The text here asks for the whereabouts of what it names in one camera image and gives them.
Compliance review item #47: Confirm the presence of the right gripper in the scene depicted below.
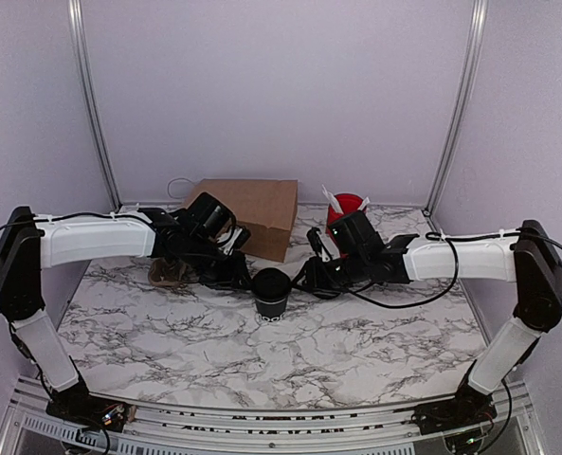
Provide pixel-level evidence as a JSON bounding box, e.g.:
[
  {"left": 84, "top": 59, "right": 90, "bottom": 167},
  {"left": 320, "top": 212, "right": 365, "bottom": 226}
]
[{"left": 292, "top": 250, "right": 370, "bottom": 296}]

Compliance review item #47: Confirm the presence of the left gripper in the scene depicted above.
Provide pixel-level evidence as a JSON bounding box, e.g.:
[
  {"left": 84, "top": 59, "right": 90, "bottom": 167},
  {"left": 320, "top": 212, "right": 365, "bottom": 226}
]
[{"left": 182, "top": 233, "right": 254, "bottom": 290}]

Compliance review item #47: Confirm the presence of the black paper coffee cup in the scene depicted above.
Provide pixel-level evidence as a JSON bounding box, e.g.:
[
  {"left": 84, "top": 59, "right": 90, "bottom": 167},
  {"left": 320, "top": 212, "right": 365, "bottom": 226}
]
[{"left": 255, "top": 298, "right": 288, "bottom": 323}]

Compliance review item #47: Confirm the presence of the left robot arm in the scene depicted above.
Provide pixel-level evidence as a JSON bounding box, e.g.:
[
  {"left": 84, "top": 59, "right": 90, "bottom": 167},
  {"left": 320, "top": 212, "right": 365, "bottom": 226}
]
[{"left": 0, "top": 192, "right": 251, "bottom": 432}]

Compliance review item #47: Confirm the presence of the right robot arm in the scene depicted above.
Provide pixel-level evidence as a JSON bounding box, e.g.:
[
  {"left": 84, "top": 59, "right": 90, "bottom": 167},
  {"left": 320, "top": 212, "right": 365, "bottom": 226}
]
[{"left": 293, "top": 211, "right": 562, "bottom": 434}]

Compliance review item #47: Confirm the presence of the cardboard cup carrier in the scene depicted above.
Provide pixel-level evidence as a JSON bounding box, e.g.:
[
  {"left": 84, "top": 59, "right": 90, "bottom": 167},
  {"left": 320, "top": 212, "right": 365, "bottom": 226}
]
[{"left": 148, "top": 258, "right": 190, "bottom": 288}]

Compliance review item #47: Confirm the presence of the brown paper bag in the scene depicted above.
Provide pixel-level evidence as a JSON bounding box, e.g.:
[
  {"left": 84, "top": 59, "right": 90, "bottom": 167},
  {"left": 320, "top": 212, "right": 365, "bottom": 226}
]
[{"left": 184, "top": 179, "right": 299, "bottom": 263}]

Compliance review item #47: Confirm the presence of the red cylindrical holder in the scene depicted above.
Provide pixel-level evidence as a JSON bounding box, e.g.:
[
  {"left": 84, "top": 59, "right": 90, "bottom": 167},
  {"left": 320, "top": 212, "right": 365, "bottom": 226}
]
[{"left": 326, "top": 193, "right": 366, "bottom": 235}]

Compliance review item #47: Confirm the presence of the white stirrer left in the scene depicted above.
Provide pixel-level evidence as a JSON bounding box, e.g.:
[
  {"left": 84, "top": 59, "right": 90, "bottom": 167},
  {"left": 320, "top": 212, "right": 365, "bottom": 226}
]
[{"left": 321, "top": 185, "right": 343, "bottom": 214}]

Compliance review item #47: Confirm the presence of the white stirrer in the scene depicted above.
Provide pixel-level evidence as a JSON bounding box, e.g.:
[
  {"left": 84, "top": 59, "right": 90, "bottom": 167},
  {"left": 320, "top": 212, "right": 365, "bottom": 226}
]
[
  {"left": 321, "top": 185, "right": 343, "bottom": 214},
  {"left": 355, "top": 197, "right": 370, "bottom": 211}
]

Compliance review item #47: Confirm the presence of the white stirrer right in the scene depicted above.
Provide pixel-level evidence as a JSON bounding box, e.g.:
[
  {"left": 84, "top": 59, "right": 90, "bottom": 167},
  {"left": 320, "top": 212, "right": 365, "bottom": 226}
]
[{"left": 355, "top": 197, "right": 370, "bottom": 211}]

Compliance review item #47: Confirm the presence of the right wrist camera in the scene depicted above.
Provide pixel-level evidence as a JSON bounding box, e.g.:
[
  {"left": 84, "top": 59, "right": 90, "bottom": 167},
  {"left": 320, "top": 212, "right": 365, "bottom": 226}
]
[{"left": 306, "top": 227, "right": 333, "bottom": 263}]

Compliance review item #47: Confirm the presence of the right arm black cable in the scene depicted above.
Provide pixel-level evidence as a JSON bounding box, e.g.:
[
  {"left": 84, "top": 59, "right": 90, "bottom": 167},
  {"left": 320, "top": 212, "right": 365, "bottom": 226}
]
[{"left": 346, "top": 231, "right": 562, "bottom": 317}]

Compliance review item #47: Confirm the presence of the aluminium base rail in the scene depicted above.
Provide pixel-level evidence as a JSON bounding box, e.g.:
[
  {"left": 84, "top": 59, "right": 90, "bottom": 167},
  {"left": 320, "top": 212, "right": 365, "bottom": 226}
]
[{"left": 0, "top": 377, "right": 548, "bottom": 454}]

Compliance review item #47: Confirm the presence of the left aluminium frame post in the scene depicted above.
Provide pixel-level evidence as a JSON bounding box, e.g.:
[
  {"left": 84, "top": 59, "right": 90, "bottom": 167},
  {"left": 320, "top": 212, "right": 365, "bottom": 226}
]
[{"left": 67, "top": 0, "right": 122, "bottom": 210}]

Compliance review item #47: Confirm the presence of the aluminium frame post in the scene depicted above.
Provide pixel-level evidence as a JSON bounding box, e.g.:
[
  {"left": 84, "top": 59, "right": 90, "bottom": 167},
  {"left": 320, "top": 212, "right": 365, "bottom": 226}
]
[
  {"left": 67, "top": 0, "right": 122, "bottom": 210},
  {"left": 424, "top": 0, "right": 489, "bottom": 218}
]

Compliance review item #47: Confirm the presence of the right aluminium frame post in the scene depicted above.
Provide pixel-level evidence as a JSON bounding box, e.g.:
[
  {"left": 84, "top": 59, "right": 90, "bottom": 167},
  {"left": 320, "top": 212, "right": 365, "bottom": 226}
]
[{"left": 424, "top": 0, "right": 489, "bottom": 218}]

